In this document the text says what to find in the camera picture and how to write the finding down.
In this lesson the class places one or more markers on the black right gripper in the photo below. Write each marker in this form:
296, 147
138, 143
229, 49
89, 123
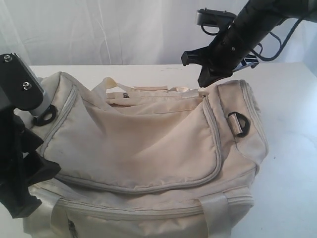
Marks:
224, 53

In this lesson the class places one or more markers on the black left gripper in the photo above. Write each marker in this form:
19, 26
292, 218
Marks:
21, 166

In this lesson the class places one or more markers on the cream fabric duffel bag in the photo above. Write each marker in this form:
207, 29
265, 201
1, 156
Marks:
146, 162

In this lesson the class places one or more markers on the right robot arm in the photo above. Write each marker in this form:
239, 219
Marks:
268, 14

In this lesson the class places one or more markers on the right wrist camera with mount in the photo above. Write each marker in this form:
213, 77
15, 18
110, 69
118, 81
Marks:
213, 18

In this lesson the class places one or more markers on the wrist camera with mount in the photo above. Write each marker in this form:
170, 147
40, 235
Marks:
213, 18
21, 89

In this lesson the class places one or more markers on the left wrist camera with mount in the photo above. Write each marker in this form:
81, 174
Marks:
21, 89

